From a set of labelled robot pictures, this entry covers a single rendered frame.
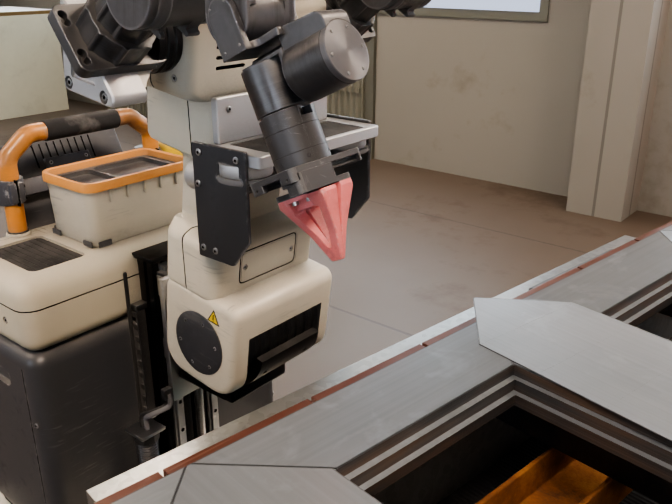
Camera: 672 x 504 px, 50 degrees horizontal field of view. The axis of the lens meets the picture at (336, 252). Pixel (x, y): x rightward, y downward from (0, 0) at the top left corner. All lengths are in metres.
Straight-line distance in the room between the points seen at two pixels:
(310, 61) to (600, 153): 3.46
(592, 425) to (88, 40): 0.68
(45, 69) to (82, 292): 6.03
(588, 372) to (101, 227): 0.82
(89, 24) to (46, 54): 6.32
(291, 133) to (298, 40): 0.09
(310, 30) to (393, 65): 4.24
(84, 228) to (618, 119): 3.13
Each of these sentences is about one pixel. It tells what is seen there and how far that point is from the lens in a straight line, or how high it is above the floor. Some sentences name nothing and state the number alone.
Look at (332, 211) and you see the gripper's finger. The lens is 0.70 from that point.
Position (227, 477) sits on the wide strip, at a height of 0.85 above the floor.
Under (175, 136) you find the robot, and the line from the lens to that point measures 1.09.
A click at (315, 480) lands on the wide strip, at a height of 0.85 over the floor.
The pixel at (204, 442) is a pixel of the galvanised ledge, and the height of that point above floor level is 0.68.
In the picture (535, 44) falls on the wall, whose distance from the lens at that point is 4.41.
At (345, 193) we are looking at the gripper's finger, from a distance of 0.71.
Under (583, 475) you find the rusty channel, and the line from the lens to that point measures 0.98.
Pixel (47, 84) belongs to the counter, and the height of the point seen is 0.25.
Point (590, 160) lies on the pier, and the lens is 4.08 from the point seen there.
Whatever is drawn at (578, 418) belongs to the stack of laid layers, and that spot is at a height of 0.83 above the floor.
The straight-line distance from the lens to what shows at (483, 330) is 0.89.
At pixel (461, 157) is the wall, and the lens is 4.72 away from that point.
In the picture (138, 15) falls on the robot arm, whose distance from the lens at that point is 0.80.
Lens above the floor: 1.26
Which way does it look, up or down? 22 degrees down
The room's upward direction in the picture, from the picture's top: straight up
